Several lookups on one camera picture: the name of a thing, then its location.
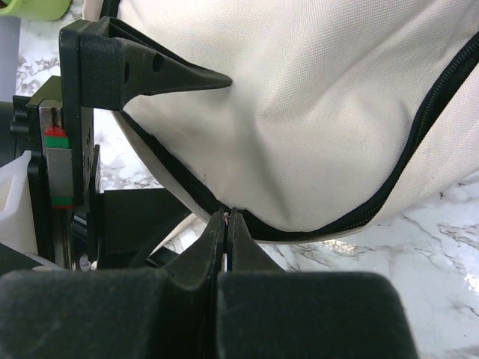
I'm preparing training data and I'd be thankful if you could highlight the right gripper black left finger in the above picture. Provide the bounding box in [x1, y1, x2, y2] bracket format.
[1, 212, 225, 358]

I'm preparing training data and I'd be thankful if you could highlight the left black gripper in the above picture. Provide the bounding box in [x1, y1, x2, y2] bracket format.
[10, 16, 232, 269]

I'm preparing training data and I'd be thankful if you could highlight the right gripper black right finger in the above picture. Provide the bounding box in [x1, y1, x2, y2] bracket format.
[215, 211, 418, 358]

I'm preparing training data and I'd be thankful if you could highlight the beige canvas student bag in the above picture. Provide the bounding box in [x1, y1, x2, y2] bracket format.
[83, 1, 478, 244]

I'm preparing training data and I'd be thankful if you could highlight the green vegetable basket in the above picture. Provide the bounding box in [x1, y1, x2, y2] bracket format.
[1, 0, 72, 22]

